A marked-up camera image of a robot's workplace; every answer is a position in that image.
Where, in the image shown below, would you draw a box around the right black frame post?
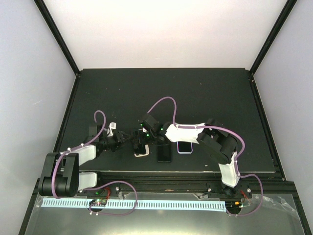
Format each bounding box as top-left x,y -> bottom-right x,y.
249,0 -> 297,75

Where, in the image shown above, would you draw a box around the lavender phone case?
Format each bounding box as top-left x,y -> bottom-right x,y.
176,141 -> 194,155

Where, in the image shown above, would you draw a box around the beige phone case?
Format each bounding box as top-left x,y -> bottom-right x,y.
134,144 -> 150,158

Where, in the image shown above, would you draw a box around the black phone case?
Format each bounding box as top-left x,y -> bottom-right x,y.
157,144 -> 172,163

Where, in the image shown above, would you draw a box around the left black frame post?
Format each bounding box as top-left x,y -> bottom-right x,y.
34,0 -> 80,76

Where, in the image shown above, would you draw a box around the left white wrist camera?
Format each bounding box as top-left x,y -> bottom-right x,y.
107,122 -> 116,137

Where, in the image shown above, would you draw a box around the circuit board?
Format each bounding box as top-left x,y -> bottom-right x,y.
89,199 -> 107,207
225,200 -> 251,208

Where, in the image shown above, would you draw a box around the right circuit board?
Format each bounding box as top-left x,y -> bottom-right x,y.
225,200 -> 251,208

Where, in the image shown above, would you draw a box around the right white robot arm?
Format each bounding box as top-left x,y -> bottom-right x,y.
132,114 -> 246,197

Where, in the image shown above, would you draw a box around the black front rail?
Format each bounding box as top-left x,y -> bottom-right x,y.
77,172 -> 296,198

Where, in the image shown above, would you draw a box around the black frame post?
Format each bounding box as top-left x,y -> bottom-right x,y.
249,0 -> 297,75
34,0 -> 80,76

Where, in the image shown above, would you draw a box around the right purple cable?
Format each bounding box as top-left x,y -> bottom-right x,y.
146,96 -> 264,218

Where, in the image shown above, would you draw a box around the light blue cable duct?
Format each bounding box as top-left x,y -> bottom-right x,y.
41,198 -> 226,212

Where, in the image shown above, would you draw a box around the left circuit board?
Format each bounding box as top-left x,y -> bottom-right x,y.
89,199 -> 107,207

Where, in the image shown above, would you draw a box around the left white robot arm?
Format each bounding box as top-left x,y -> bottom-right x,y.
38,122 -> 134,199

